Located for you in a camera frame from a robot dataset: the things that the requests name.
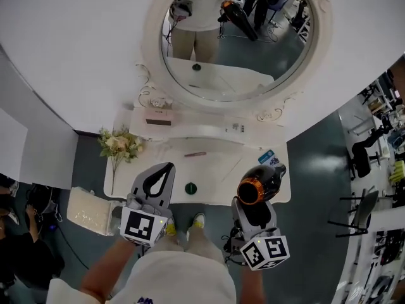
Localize grey chair with black legs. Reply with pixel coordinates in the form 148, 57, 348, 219
327, 190, 380, 239

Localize white workbench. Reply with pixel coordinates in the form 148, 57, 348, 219
332, 201, 405, 304

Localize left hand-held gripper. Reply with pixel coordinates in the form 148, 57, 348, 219
119, 162, 177, 246

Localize white ornate dressing table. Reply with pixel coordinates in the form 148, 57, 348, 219
103, 0, 335, 207

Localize person's beige trousers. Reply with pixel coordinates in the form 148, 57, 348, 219
148, 223, 228, 267

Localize cream cushioned stool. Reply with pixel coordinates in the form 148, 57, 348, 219
66, 186, 123, 237

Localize black office chair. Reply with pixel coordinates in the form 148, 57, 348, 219
350, 127, 385, 180

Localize person's left forearm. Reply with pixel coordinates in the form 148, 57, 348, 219
78, 236, 140, 300

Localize artificial flower bouquet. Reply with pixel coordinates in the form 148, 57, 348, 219
97, 125, 145, 196

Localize black floor cable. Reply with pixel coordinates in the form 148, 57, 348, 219
55, 225, 89, 270

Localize person's shoe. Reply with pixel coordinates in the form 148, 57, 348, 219
186, 213, 206, 234
164, 217, 178, 237

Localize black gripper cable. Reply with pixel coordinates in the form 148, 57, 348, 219
222, 226, 247, 265
137, 244, 153, 260

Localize person's white shirt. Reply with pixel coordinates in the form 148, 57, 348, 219
47, 251, 237, 304

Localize yellow-green bag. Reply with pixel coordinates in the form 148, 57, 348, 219
389, 160, 405, 183

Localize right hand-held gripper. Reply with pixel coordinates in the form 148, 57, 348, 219
232, 198, 291, 271

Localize pink digital clock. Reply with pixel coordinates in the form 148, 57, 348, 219
146, 109, 173, 127

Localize black orange-ringed hair dryer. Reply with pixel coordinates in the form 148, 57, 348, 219
237, 164, 287, 226

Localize person's left shoe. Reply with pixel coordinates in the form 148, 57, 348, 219
164, 217, 178, 237

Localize person's right forearm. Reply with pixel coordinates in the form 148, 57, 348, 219
240, 267, 266, 304

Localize blue and white booklet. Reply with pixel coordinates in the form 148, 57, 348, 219
258, 149, 282, 167

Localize oval white-framed mirror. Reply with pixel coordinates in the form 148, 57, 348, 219
142, 0, 335, 113

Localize person's right shoe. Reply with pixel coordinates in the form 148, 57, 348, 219
186, 213, 206, 234

